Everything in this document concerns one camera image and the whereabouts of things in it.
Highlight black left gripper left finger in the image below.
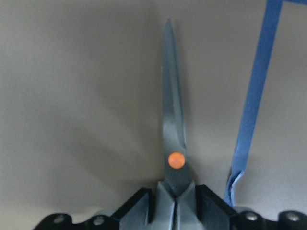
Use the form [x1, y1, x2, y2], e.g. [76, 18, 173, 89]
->
[110, 188, 153, 224]

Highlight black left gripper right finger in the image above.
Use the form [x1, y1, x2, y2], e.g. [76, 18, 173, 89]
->
[195, 185, 237, 230]

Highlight orange grey scissors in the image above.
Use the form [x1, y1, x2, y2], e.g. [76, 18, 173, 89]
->
[118, 18, 216, 230]

